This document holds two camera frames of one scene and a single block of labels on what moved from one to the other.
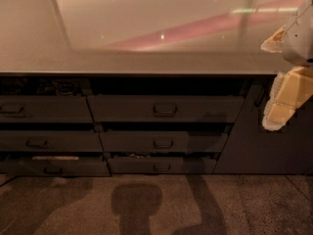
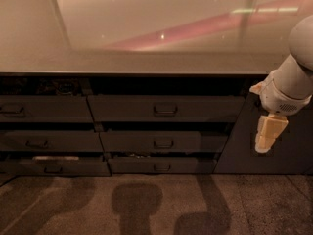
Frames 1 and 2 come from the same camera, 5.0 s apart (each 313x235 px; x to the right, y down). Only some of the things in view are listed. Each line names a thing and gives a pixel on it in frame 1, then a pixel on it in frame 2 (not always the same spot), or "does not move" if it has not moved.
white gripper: [299, 39] to [276, 97]
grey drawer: [169, 109] does not move
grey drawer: [50, 141] does not move
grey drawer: [53, 168] does not move
